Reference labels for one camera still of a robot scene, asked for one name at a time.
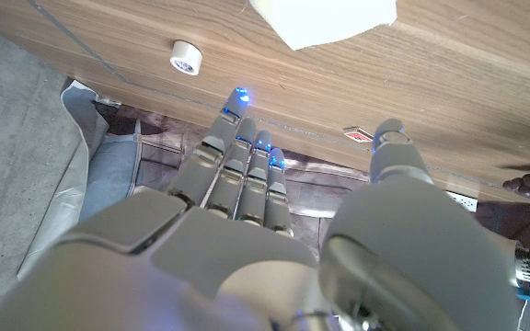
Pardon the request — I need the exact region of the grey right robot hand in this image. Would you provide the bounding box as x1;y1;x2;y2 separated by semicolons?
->
0;86;524;331

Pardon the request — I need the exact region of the yellow sponge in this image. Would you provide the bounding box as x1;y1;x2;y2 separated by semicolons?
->
248;0;398;51

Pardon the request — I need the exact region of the red white matchbox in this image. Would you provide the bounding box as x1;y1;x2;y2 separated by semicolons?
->
342;126;376;143

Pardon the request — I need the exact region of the white tape roll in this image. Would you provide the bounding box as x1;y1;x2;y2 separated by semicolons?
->
168;40;203;76

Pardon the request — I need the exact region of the white power box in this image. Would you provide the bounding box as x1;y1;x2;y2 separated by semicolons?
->
446;190;478;212

